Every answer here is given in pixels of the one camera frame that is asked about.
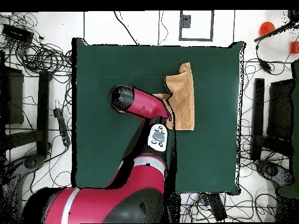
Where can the black box device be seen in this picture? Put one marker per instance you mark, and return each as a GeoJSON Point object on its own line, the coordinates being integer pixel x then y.
{"type": "Point", "coordinates": [17, 34]}

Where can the black oblong device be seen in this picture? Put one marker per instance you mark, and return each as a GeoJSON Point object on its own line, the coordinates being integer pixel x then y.
{"type": "Point", "coordinates": [217, 207]}

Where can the black thin rod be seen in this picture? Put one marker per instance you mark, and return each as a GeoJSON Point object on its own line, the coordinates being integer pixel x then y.
{"type": "Point", "coordinates": [271, 32]}

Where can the tan terry towel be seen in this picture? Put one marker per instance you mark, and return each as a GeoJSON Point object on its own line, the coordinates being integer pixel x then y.
{"type": "Point", "coordinates": [184, 105]}

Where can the black power strip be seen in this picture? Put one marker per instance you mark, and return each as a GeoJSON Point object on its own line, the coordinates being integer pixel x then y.
{"type": "Point", "coordinates": [62, 127]}

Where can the black flat panel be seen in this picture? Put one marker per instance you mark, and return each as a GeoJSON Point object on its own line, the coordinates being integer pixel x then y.
{"type": "Point", "coordinates": [280, 109]}
{"type": "Point", "coordinates": [15, 98]}

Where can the grey chair base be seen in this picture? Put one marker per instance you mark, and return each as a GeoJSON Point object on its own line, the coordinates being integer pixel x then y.
{"type": "Point", "coordinates": [30, 163]}
{"type": "Point", "coordinates": [271, 170]}

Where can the black cross beam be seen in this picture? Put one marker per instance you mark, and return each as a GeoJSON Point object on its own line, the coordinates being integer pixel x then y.
{"type": "Point", "coordinates": [23, 138]}

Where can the dark green table cloth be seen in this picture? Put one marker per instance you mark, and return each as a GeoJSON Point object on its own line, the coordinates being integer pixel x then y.
{"type": "Point", "coordinates": [98, 70]}

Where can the orange plastic cup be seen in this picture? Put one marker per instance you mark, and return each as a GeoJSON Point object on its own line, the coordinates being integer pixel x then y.
{"type": "Point", "coordinates": [295, 47]}
{"type": "Point", "coordinates": [266, 28]}

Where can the black flat bar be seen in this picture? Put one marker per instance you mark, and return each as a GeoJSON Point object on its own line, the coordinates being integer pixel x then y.
{"type": "Point", "coordinates": [43, 112]}
{"type": "Point", "coordinates": [258, 116]}

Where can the grey square frame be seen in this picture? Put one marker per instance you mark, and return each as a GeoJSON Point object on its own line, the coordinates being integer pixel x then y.
{"type": "Point", "coordinates": [212, 25]}

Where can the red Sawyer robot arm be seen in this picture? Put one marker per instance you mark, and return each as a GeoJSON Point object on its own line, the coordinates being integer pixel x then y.
{"type": "Point", "coordinates": [144, 102]}

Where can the dark grey square patch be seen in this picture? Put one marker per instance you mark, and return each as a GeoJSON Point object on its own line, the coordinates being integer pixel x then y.
{"type": "Point", "coordinates": [185, 21]}

